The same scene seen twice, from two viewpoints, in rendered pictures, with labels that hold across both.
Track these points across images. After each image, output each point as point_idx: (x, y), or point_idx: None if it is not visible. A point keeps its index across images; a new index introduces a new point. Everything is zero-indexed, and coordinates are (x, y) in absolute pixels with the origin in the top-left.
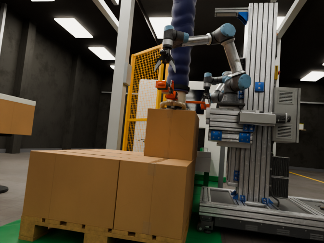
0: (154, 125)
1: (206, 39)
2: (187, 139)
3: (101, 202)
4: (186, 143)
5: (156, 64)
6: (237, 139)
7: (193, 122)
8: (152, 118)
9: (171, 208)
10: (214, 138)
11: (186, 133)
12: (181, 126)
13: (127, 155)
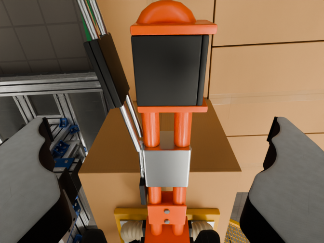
0: (204, 137)
1: None
2: (115, 122)
3: None
4: (119, 116)
5: (321, 173)
6: None
7: (92, 148)
8: (214, 148)
9: None
10: (64, 160)
11: (116, 129)
12: (129, 140)
13: (238, 60)
